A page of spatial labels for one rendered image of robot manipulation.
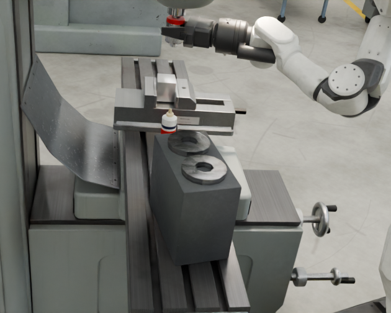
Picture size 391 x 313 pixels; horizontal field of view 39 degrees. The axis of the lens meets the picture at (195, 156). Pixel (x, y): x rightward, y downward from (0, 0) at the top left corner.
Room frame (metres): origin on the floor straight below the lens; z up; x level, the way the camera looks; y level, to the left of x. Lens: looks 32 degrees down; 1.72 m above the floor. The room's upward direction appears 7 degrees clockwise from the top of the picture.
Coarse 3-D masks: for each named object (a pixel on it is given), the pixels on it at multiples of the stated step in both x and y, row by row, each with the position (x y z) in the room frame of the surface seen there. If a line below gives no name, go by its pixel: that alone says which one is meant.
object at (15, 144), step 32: (0, 0) 1.13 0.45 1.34; (32, 0) 1.44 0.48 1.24; (0, 32) 1.12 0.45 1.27; (32, 32) 1.41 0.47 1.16; (0, 64) 1.12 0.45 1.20; (0, 96) 1.11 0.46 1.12; (0, 128) 1.11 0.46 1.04; (32, 128) 1.36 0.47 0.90; (0, 160) 1.10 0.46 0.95; (32, 160) 1.32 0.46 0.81; (0, 192) 1.10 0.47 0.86; (32, 192) 1.29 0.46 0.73; (0, 224) 1.09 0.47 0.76; (0, 256) 1.09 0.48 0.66; (0, 288) 1.08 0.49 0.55
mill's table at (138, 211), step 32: (128, 64) 1.84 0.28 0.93; (160, 64) 1.87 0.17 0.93; (128, 160) 1.22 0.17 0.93; (128, 192) 1.08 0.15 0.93; (128, 224) 0.96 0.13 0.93; (128, 256) 0.87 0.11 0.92; (160, 256) 0.87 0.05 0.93; (128, 288) 0.81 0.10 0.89; (160, 288) 0.79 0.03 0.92; (192, 288) 0.80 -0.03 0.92; (224, 288) 0.81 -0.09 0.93
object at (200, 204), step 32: (160, 160) 0.99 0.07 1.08; (192, 160) 0.94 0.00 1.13; (224, 160) 0.98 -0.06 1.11; (160, 192) 0.97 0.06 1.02; (192, 192) 0.85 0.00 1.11; (224, 192) 0.88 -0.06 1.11; (160, 224) 0.95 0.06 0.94; (192, 224) 0.86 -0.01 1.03; (224, 224) 0.88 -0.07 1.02; (192, 256) 0.86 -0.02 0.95; (224, 256) 0.89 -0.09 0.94
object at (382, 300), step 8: (384, 296) 1.21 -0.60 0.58; (360, 304) 1.16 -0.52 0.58; (368, 304) 1.15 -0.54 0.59; (376, 304) 1.15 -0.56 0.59; (384, 304) 1.14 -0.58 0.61; (336, 312) 1.11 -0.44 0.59; (344, 312) 1.11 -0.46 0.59; (352, 312) 1.12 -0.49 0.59; (360, 312) 1.12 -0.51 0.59; (368, 312) 1.12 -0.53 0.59; (376, 312) 1.13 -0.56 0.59; (384, 312) 1.12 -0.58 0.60
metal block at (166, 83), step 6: (156, 78) 1.48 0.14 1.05; (162, 78) 1.45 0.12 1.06; (168, 78) 1.46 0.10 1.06; (174, 78) 1.46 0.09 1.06; (156, 84) 1.46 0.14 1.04; (162, 84) 1.43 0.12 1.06; (168, 84) 1.43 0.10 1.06; (174, 84) 1.43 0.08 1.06; (162, 90) 1.43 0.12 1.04; (168, 90) 1.43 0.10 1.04; (174, 90) 1.43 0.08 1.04; (162, 96) 1.43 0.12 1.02; (168, 96) 1.43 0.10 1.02; (174, 96) 1.43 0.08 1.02
